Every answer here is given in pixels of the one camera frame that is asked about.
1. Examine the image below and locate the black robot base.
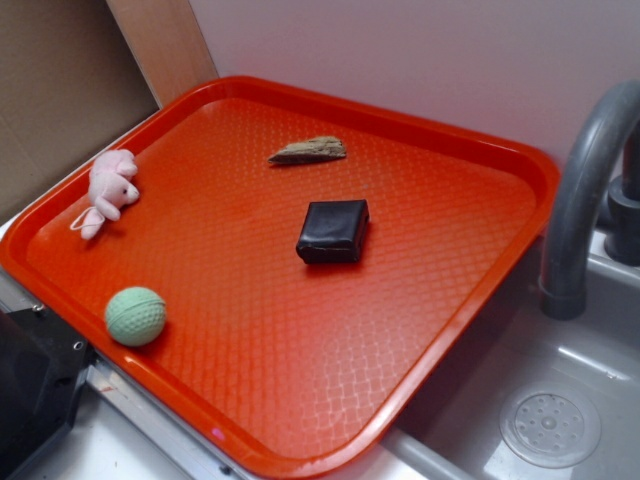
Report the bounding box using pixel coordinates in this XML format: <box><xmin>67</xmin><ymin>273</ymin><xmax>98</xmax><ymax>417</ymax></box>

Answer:
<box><xmin>1</xmin><ymin>307</ymin><xmax>92</xmax><ymax>479</ymax></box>

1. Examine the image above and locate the green dimpled ball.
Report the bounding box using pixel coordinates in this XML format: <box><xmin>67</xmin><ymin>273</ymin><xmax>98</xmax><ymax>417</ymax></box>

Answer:
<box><xmin>105</xmin><ymin>286</ymin><xmax>167</xmax><ymax>347</ymax></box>

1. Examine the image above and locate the black square block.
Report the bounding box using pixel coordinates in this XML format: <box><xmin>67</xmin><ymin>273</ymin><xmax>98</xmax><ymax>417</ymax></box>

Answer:
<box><xmin>296</xmin><ymin>199</ymin><xmax>370</xmax><ymax>264</ymax></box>

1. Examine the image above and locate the orange plastic tray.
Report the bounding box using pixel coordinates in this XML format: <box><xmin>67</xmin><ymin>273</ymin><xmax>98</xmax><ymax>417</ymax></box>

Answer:
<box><xmin>1</xmin><ymin>77</ymin><xmax>559</xmax><ymax>479</ymax></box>

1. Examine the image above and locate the brown wood piece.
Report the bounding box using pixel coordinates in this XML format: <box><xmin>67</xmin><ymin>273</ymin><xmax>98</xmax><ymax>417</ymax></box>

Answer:
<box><xmin>268</xmin><ymin>136</ymin><xmax>347</xmax><ymax>165</ymax></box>

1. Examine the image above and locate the pink plush toy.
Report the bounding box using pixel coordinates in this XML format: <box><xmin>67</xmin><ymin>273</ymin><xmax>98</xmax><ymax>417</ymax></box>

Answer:
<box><xmin>70</xmin><ymin>149</ymin><xmax>140</xmax><ymax>240</ymax></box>

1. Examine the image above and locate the light wooden board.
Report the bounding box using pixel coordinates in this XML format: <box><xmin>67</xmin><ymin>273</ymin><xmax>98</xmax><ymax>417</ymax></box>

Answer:
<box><xmin>107</xmin><ymin>0</ymin><xmax>218</xmax><ymax>108</ymax></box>

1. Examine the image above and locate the grey toy sink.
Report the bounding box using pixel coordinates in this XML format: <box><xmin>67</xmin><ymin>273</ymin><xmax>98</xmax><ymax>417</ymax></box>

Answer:
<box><xmin>383</xmin><ymin>247</ymin><xmax>639</xmax><ymax>479</ymax></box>

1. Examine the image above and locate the grey curved faucet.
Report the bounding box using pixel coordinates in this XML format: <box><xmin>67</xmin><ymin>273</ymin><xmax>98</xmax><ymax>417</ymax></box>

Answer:
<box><xmin>539</xmin><ymin>80</ymin><xmax>639</xmax><ymax>320</ymax></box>

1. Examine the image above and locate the brown cardboard panel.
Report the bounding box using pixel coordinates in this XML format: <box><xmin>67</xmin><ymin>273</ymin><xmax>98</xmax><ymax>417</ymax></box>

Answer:
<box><xmin>1</xmin><ymin>1</ymin><xmax>157</xmax><ymax>221</ymax></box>

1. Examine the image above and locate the dark grey faucet knob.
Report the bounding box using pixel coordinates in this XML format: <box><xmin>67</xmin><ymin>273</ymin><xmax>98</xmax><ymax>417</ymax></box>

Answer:
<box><xmin>605</xmin><ymin>126</ymin><xmax>639</xmax><ymax>267</ymax></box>

